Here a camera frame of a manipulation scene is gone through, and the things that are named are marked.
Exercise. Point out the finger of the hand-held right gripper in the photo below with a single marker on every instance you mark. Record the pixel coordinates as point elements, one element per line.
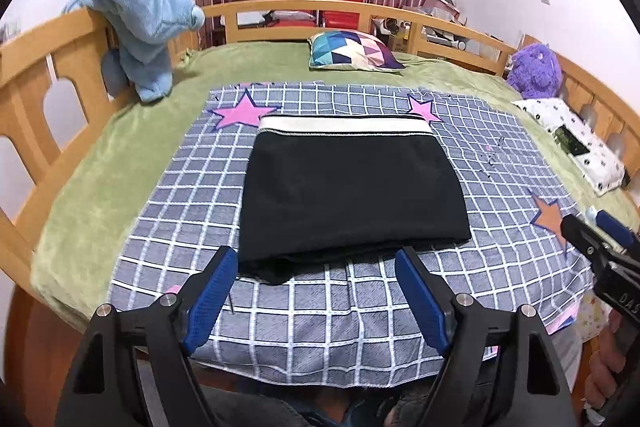
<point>616,227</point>
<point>582,237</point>

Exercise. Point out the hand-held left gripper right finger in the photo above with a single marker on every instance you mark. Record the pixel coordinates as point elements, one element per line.
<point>420,302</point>

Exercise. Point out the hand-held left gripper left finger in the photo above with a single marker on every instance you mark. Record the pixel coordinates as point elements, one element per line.
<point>212,297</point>

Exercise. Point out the black pants with white stripe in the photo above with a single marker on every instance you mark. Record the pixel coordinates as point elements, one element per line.
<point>350,187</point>

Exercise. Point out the person's right hand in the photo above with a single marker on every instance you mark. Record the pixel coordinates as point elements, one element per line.
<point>602,377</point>

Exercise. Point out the star-print yellow sheet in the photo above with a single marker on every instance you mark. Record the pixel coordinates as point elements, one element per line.
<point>595,312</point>

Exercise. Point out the dark green cloth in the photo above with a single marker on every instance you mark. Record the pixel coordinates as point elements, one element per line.
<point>572,142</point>

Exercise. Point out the grey grid blanket with stars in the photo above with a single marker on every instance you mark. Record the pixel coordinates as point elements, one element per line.
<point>200,187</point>

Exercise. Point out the white flower-print pillow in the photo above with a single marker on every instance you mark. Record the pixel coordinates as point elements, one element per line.
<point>550,112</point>

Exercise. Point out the purple plush toy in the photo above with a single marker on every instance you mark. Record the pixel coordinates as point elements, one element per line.
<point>535,69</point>

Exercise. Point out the green bed sheet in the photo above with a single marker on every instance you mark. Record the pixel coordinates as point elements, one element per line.
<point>150,132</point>

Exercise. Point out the pile of household clutter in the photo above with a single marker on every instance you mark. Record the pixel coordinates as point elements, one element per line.
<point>440,29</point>

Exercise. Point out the geometric patterned pillow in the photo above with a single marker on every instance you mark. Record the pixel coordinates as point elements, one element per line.
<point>350,49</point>

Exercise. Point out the light blue towel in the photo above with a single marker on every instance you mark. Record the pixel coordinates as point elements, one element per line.
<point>140,22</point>

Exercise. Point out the wooden bed frame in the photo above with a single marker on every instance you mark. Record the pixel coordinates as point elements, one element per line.
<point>30,72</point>

